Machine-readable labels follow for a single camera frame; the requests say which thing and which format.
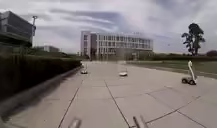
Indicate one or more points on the large grey multi-storey building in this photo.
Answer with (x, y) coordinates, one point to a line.
(116, 45)

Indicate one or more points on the street lamp pole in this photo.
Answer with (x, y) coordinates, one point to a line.
(34, 20)

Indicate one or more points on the green grass lawn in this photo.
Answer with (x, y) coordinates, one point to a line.
(182, 66)

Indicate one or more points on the low distant building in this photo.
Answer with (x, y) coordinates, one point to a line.
(49, 48)

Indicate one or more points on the low dark hedge strip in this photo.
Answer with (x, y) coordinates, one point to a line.
(182, 57)

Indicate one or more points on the robot's own part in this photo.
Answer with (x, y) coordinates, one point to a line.
(75, 123)

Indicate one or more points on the tall dark tree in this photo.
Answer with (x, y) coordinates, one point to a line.
(194, 38)

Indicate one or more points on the grey concrete slab pavement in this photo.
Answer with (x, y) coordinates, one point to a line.
(106, 100)

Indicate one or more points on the grey stone kerb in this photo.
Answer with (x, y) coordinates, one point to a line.
(32, 93)

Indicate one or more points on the dark grey building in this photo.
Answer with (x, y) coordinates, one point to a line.
(12, 30)

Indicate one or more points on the dark green trimmed hedge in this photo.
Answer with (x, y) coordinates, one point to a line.
(26, 71)

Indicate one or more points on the small wheeled robot with mast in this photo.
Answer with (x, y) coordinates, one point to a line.
(190, 78)

